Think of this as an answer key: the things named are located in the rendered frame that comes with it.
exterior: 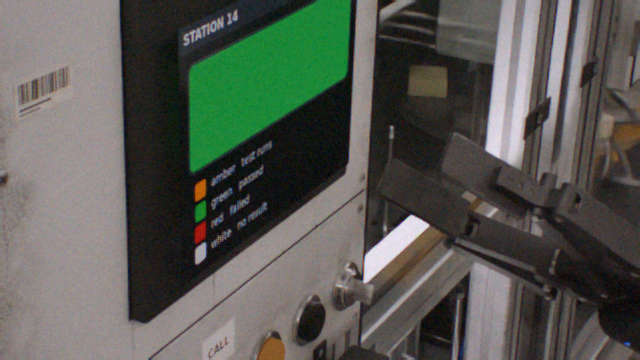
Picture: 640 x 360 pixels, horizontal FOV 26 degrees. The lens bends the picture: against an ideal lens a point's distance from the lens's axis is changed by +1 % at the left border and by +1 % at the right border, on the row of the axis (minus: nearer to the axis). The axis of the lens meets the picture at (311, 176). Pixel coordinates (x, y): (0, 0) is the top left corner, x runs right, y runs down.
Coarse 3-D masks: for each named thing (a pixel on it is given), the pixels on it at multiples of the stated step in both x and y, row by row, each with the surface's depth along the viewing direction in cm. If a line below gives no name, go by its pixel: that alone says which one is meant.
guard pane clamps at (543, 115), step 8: (592, 64) 156; (584, 72) 154; (592, 72) 156; (584, 80) 154; (544, 104) 144; (536, 112) 142; (544, 112) 144; (528, 120) 140; (536, 120) 142; (544, 120) 145; (528, 128) 141; (528, 136) 141
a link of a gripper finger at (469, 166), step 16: (448, 144) 89; (464, 144) 90; (448, 160) 89; (464, 160) 89; (480, 160) 90; (496, 160) 90; (448, 176) 89; (464, 176) 89; (480, 176) 90; (528, 176) 91; (480, 192) 89; (496, 192) 90; (512, 208) 90
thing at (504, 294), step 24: (552, 0) 138; (552, 24) 140; (528, 144) 143; (528, 168) 145; (480, 264) 150; (480, 288) 152; (504, 288) 150; (480, 312) 153; (504, 312) 151; (480, 336) 154; (504, 336) 152
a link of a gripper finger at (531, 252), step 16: (480, 224) 99; (496, 224) 100; (448, 240) 99; (464, 240) 99; (480, 240) 99; (496, 240) 99; (512, 240) 99; (528, 240) 99; (544, 240) 99; (496, 256) 100; (512, 256) 99; (528, 256) 99; (544, 256) 99; (544, 272) 98; (560, 288) 99; (576, 288) 98
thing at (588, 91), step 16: (592, 32) 153; (592, 48) 155; (592, 80) 158; (592, 96) 160; (576, 144) 159; (576, 160) 161; (576, 176) 163; (576, 208) 166; (464, 288) 164; (560, 304) 171; (560, 320) 172; (416, 336) 176; (560, 336) 174; (400, 352) 172; (416, 352) 178; (464, 352) 168
